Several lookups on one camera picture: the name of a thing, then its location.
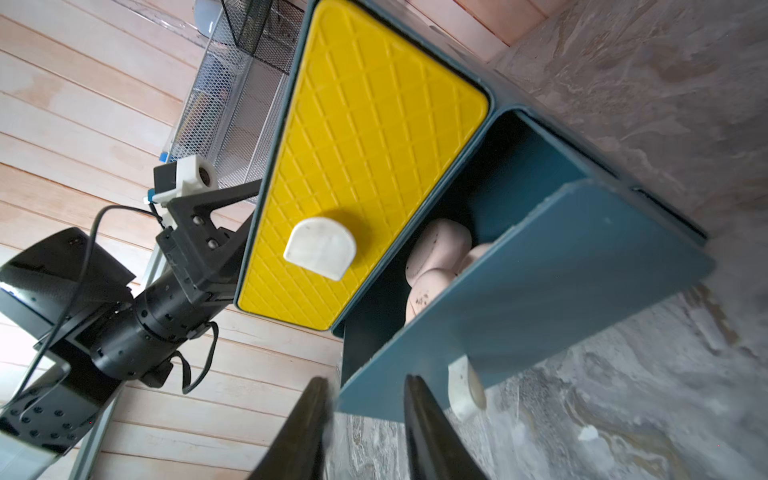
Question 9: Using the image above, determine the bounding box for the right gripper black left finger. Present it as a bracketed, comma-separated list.
[248, 377, 330, 480]

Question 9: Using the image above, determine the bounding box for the teal drawer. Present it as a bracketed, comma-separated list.
[338, 109, 715, 422]

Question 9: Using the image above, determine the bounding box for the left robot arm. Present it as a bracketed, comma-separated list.
[1, 181, 261, 479]

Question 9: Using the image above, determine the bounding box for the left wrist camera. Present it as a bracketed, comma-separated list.
[146, 155, 218, 207]

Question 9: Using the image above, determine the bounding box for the pink round earphone case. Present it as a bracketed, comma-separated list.
[405, 269, 457, 324]
[457, 243, 493, 274]
[405, 218, 472, 287]

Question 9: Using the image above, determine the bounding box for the white wire wall shelf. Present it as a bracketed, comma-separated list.
[160, 1, 291, 188]

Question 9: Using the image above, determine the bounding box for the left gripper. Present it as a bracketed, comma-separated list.
[136, 180, 261, 336]

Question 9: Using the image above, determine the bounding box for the black mesh wall basket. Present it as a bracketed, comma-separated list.
[221, 0, 304, 75]

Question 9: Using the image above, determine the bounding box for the teal drawer cabinet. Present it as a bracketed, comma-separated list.
[233, 0, 715, 337]

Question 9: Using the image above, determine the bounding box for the yellow top drawer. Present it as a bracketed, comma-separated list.
[236, 1, 490, 331]

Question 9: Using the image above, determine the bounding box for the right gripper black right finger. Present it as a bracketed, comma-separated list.
[404, 375, 487, 479]

